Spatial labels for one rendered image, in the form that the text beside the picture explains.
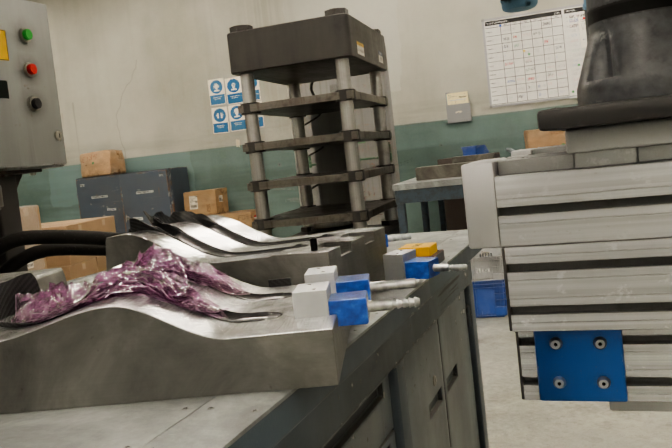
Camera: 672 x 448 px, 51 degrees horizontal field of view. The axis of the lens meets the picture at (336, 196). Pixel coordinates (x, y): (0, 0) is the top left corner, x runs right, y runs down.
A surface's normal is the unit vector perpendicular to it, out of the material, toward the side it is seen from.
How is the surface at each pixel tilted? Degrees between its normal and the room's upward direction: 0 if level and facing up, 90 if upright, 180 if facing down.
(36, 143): 90
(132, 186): 90
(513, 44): 90
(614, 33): 72
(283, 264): 90
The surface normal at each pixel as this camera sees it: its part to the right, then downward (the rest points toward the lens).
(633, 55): -0.60, -0.20
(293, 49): -0.28, 0.08
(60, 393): -0.07, 0.06
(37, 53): 0.93, -0.08
